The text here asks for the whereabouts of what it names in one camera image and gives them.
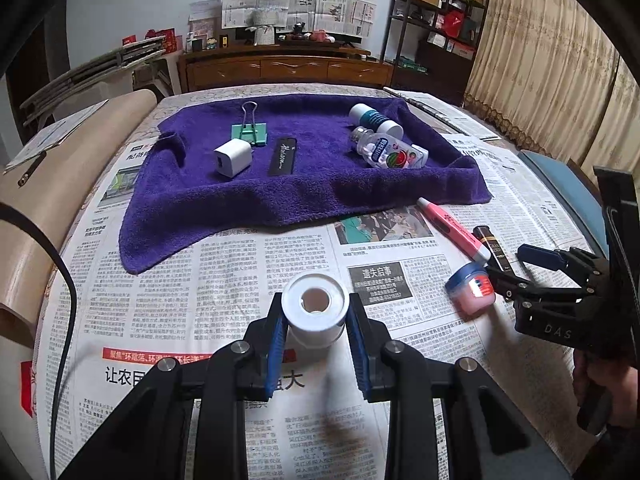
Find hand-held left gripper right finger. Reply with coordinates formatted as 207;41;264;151
345;292;559;480

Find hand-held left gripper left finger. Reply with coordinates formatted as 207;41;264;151
57;292;294;480

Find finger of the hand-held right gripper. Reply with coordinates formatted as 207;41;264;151
516;243;609;287
484;265;592;307

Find blue-lidded pink jar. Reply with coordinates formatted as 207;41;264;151
445;262;497;317

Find white tape roll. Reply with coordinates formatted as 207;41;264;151
281;274;350;351

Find clear pill bottle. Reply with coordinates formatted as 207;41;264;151
349;126;430;169

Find white charger plug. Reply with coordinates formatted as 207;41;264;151
214;140;253;180

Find green binder clip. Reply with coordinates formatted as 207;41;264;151
231;101;270;149

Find white and blue bottle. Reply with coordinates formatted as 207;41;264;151
348;103;405;140

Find person's right hand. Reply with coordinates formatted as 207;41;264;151
572;350;640;430

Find black lip balm tube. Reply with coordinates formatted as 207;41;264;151
472;225;519;281

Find blue cushioned chair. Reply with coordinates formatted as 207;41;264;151
517;150;609;252

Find pink tube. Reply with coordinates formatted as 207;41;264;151
416;196;491;264

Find purple towel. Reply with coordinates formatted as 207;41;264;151
119;94;494;276

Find folded newspaper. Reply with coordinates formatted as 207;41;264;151
382;86;502;141

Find beige curtain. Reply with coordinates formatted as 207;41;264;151
462;0;640;182

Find beige side table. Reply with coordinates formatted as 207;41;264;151
0;89;159;347

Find dark display shelf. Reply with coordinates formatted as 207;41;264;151
382;0;494;107

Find wooden cabinet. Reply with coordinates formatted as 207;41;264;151
177;42;396;95

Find white plastic stool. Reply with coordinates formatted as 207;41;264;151
132;57;176;97

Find black pen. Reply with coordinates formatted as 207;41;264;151
17;152;49;189

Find white paper sheet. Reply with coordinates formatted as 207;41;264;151
4;99;109;171

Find red decorations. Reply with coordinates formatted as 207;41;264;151
121;27;177;54

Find black cable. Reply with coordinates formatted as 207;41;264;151
0;202;79;480

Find newspapers on wall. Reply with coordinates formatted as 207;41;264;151
223;0;377;42

